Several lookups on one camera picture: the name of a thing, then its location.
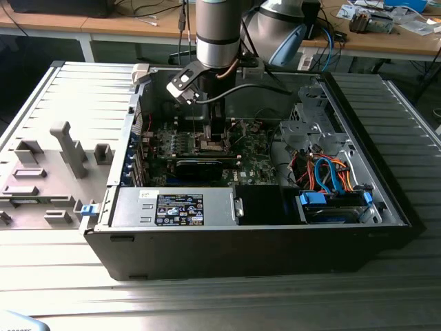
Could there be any pale blue rounded device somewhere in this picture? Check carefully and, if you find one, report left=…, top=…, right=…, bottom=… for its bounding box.
left=0, top=310, right=48, bottom=331

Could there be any metal drive cage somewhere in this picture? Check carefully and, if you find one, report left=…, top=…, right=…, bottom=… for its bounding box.
left=278, top=86, right=349, bottom=156

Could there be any black graphics card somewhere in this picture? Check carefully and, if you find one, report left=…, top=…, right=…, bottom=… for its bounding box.
left=175, top=159, right=225, bottom=181

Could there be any green motherboard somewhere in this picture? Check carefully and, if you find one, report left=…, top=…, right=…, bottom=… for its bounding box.
left=146, top=119, right=278, bottom=189

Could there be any blue data wire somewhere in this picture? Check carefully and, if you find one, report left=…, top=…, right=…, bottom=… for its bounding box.
left=314, top=157, right=341, bottom=194

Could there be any grey power supply unit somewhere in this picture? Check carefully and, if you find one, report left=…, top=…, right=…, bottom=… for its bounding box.
left=110, top=187, right=238, bottom=228

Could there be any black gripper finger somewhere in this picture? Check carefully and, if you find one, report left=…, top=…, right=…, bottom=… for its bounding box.
left=205, top=103, right=228, bottom=143

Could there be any expansion slot bracket row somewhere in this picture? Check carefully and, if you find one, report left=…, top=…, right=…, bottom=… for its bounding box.
left=123, top=130, right=154, bottom=187

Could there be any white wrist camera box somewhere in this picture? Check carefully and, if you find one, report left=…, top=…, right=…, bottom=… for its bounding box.
left=166, top=67, right=201, bottom=106

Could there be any orange wire bundle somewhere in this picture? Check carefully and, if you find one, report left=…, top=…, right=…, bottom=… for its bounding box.
left=337, top=160, right=358, bottom=191

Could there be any CPU socket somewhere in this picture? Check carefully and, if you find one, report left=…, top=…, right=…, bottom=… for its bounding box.
left=192, top=132, right=232, bottom=154

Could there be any grey parts rack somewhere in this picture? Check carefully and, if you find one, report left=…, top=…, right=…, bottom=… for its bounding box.
left=0, top=121, right=114, bottom=230

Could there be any black upright box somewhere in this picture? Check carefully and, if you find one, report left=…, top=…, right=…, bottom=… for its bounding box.
left=302, top=0, right=322, bottom=41

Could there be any beige case latch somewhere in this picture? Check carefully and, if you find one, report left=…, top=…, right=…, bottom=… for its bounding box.
left=132, top=63, right=151, bottom=85

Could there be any small grey wrist camera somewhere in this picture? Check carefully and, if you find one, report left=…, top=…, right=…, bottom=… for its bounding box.
left=240, top=58, right=266, bottom=77

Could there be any metal cooler on desk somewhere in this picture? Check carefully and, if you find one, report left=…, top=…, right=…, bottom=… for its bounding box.
left=348, top=10, right=396, bottom=35

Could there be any black RAM slot row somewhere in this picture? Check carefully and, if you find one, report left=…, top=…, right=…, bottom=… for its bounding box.
left=174, top=115, right=240, bottom=132
left=156, top=154, right=242, bottom=163

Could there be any blue box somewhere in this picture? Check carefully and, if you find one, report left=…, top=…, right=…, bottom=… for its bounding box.
left=384, top=0, right=428, bottom=11

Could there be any black fan shroud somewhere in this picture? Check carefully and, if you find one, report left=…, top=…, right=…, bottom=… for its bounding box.
left=235, top=185, right=300, bottom=225

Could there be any hard disk in blue carrier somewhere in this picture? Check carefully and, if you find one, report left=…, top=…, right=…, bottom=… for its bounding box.
left=295, top=190, right=375, bottom=224

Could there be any black flat device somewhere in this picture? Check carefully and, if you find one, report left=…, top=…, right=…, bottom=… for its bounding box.
left=6, top=0, right=114, bottom=19

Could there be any black open PC case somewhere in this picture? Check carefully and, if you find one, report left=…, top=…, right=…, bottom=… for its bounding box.
left=79, top=61, right=425, bottom=282

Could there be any wooden desk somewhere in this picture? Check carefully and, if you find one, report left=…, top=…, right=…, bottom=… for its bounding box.
left=0, top=0, right=441, bottom=63

